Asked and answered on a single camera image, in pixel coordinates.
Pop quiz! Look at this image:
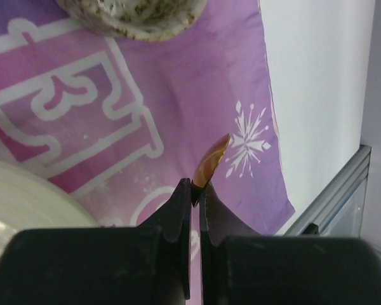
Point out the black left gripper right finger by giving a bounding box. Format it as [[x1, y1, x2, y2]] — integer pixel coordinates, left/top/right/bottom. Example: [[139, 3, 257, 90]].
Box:
[[199, 186, 381, 304]]

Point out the right aluminium frame post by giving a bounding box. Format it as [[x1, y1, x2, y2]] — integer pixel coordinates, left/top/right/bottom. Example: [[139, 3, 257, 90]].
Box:
[[285, 145, 371, 238]]

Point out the purple Elsa placemat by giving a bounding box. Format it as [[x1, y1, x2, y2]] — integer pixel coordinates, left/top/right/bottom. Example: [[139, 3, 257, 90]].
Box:
[[0, 1, 295, 304]]

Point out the speckled ceramic cup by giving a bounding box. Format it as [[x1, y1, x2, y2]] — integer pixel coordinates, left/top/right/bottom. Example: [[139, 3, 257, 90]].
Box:
[[57, 0, 207, 42]]

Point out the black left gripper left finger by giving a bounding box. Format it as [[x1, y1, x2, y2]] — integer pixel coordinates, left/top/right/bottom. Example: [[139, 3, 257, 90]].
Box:
[[0, 179, 191, 304]]

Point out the cream round plate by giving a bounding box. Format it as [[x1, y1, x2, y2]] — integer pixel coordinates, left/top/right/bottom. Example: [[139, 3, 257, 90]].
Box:
[[0, 161, 97, 256]]

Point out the gold spoon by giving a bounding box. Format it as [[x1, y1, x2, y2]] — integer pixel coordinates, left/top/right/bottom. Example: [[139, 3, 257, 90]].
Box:
[[191, 133, 231, 208]]

